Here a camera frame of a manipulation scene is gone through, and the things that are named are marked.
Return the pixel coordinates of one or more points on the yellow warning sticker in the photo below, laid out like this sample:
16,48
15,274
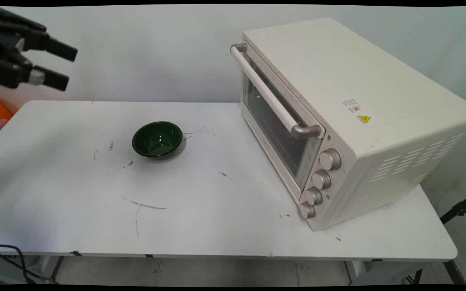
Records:
364,119

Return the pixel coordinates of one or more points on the cream toaster oven body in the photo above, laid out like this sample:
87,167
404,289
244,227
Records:
350,93

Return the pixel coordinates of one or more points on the silver oven knob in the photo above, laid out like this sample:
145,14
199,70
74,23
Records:
321,179
307,210
314,196
330,159

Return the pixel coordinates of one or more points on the grey table leg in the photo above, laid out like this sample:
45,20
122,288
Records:
49,266

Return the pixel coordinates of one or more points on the black tripod stand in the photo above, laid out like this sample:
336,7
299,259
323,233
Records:
461,208

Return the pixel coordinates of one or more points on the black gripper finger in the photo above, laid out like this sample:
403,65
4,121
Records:
55,47
51,79

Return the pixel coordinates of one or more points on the dark green bowl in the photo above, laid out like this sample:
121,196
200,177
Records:
157,138

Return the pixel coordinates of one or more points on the white label sticker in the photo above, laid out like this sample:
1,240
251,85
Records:
351,105

